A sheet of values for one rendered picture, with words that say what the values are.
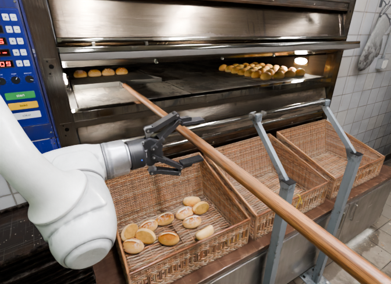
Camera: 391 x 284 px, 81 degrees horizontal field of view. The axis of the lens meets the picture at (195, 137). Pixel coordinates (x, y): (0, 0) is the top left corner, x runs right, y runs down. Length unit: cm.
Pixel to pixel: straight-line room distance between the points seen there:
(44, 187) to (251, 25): 125
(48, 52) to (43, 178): 73
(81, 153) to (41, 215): 17
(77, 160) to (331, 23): 180
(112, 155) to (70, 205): 19
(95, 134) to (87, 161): 63
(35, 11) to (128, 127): 56
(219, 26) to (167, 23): 28
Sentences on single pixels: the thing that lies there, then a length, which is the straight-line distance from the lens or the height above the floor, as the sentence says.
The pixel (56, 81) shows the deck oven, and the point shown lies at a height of 131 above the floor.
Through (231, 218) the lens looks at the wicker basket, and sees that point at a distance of 124.
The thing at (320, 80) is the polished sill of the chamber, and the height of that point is 117.
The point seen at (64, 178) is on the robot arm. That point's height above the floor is 127.
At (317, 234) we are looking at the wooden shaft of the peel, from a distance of 43.
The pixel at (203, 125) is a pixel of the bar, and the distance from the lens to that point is 87.
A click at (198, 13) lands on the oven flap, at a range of 125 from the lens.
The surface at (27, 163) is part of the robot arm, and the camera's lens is 40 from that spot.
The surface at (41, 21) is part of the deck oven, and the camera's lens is 107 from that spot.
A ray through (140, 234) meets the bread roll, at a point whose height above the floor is 64.
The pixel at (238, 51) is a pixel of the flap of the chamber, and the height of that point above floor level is 141.
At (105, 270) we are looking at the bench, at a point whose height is 58.
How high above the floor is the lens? 148
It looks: 24 degrees down
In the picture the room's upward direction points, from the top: straight up
